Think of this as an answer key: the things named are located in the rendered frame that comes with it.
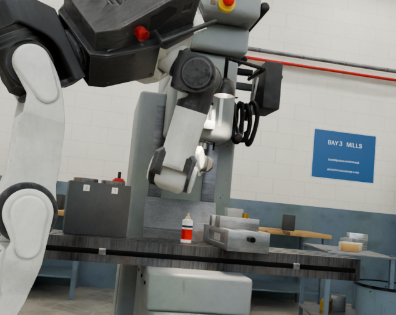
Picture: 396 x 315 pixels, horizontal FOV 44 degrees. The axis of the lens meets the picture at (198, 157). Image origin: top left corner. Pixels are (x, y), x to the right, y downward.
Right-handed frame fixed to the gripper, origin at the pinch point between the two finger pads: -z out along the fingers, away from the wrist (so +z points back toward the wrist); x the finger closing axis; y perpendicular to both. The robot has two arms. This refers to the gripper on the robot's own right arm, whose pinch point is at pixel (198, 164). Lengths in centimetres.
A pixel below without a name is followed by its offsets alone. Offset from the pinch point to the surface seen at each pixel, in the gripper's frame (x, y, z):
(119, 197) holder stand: 25.4, 15.1, 12.1
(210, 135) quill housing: -4.8, -10.3, 7.4
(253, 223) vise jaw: -22.1, 19.9, 0.2
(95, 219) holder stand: 32.1, 23.8, 15.8
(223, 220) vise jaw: -11.7, 19.7, 4.7
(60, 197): 211, 19, -314
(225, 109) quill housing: -9.2, -20.2, 6.2
